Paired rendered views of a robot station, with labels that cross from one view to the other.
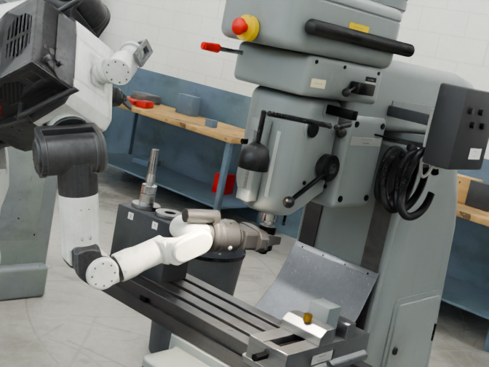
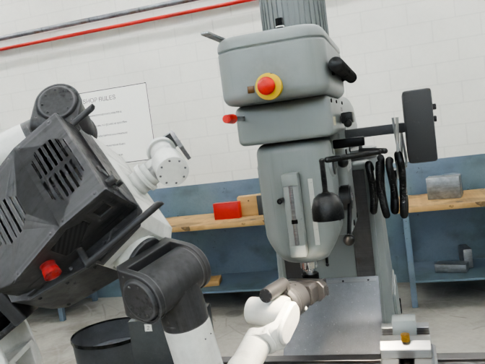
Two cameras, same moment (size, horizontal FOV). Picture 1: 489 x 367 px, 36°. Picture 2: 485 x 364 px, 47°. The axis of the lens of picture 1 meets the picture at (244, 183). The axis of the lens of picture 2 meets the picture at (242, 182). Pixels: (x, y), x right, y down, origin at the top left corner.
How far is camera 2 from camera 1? 0.95 m
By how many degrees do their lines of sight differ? 25
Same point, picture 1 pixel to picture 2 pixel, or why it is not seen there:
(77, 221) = (205, 353)
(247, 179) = (297, 235)
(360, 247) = (351, 261)
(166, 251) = (272, 340)
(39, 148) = (149, 289)
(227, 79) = not seen: hidden behind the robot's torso
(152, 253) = (261, 349)
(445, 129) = (422, 128)
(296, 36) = (323, 78)
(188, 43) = not seen: outside the picture
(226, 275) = not seen: hidden behind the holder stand
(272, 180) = (319, 227)
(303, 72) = (325, 113)
